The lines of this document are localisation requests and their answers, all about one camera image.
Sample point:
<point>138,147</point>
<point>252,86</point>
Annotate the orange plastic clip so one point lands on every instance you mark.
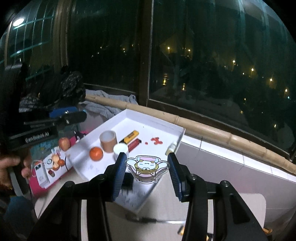
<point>267,231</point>

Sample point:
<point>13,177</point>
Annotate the large yellow lighter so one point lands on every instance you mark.
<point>181,230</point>

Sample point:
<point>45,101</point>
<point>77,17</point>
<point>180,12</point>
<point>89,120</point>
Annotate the clear cartoon acrylic charm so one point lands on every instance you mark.
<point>147,169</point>

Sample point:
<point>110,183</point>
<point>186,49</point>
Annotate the white cylinder container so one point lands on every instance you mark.
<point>120,148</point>

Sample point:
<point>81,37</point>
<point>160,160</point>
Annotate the grey cloth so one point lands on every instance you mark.
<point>107,105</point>

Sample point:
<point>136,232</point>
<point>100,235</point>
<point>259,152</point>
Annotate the red apple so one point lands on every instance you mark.
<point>64,144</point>

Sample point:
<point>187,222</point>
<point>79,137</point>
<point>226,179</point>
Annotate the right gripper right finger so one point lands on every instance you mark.
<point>178,174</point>

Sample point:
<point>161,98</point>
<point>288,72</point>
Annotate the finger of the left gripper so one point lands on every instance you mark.
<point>61,111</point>
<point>71,118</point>

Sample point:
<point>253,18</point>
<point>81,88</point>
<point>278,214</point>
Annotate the black plastic bag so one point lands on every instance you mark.
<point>51,90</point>

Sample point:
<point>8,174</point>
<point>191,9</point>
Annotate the small glue bottle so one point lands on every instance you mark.
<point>171,148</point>

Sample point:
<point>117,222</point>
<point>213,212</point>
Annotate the brown tape roll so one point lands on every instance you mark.
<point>108,140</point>

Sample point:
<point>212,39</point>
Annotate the person left hand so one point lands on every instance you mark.
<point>20,165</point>

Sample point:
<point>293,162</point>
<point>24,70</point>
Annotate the white shallow tray box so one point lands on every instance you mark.
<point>156,135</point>

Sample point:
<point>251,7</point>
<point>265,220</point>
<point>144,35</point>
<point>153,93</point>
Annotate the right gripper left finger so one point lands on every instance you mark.
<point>118,174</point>

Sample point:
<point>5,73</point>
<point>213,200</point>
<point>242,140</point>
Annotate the orange tangerine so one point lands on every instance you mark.
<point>96,154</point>

